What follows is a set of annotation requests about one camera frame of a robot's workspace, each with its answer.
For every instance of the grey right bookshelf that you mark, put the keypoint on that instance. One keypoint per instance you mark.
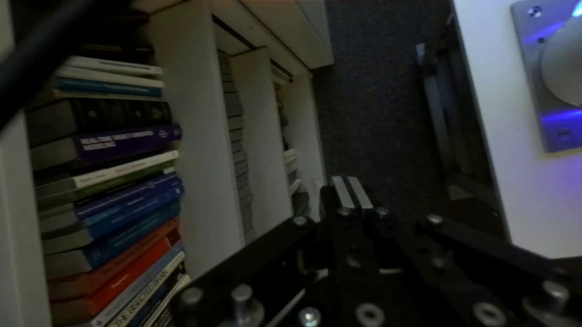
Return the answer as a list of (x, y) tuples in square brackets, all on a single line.
[(273, 45)]

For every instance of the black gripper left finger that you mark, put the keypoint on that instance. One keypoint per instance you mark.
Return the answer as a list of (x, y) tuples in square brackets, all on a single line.
[(345, 201)]

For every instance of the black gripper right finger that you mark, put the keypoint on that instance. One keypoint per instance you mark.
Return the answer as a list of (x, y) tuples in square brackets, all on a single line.
[(362, 201)]

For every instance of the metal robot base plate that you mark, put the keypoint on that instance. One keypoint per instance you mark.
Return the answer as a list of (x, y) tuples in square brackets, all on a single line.
[(549, 40)]

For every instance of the white robot table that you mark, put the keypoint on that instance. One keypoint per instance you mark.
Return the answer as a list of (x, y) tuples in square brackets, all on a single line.
[(540, 192)]

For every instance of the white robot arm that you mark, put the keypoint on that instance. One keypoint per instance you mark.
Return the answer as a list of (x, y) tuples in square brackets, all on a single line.
[(453, 116)]

